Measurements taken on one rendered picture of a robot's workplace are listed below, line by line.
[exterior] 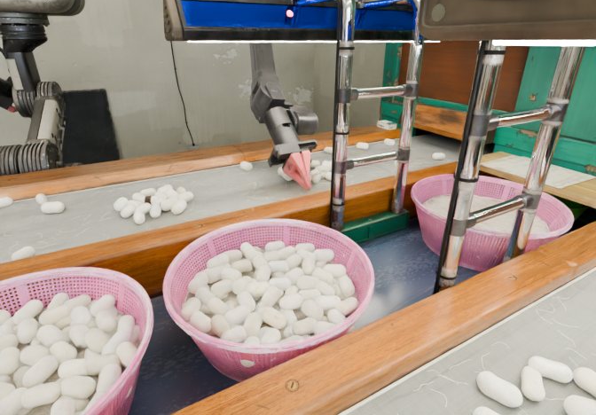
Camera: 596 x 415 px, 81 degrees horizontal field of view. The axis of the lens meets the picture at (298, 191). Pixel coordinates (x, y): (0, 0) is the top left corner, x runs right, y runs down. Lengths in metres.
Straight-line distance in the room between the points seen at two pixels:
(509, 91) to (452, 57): 0.20
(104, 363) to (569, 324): 0.51
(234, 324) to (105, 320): 0.15
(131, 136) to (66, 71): 0.54
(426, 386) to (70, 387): 0.34
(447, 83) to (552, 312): 0.78
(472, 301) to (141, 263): 0.44
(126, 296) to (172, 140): 2.41
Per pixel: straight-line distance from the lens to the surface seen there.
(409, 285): 0.62
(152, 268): 0.58
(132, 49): 2.75
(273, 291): 0.47
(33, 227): 0.77
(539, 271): 0.56
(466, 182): 0.42
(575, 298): 0.58
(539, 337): 0.49
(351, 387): 0.35
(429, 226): 0.68
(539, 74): 1.01
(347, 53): 0.57
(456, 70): 1.15
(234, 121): 2.96
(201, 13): 0.63
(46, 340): 0.49
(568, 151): 0.99
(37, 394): 0.44
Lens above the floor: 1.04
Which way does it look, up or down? 23 degrees down
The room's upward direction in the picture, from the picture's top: straight up
